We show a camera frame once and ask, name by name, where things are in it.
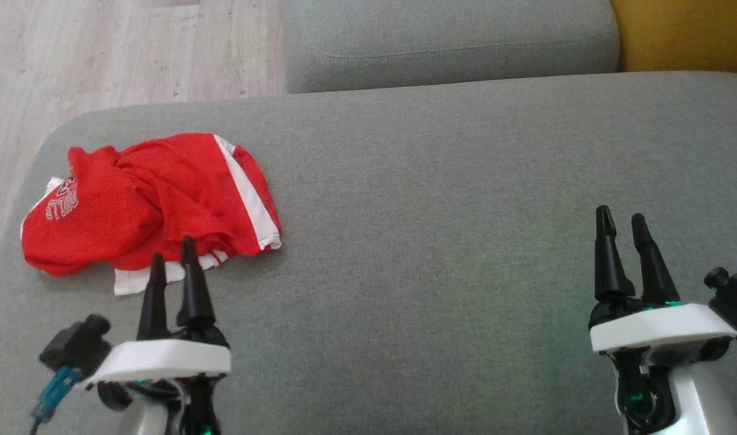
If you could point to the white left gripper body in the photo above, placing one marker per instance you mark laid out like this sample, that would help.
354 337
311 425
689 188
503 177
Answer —
163 359

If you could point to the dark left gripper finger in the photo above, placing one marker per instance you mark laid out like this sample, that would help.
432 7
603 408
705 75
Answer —
194 296
154 302

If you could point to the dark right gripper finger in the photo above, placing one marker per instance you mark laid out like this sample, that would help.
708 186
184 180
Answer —
608 266
655 278

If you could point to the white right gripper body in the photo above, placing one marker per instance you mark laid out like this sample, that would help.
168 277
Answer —
658 326

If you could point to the red white basketball jersey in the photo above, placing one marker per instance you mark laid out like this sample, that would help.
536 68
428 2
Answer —
84 223

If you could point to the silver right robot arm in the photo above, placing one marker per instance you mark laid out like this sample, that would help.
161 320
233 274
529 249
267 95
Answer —
701 399

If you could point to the grey sofa seat cushion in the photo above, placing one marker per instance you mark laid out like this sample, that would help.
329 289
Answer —
435 211

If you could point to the yellow sofa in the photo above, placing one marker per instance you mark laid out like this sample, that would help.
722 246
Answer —
688 33

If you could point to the grey sofa back cushion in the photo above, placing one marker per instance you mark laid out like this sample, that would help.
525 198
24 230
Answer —
453 42

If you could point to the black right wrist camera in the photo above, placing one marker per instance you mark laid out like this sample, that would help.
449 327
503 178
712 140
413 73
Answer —
734 296

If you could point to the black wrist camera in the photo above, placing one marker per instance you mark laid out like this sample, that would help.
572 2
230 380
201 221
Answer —
734 296
75 344

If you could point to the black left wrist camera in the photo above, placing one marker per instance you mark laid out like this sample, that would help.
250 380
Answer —
75 344

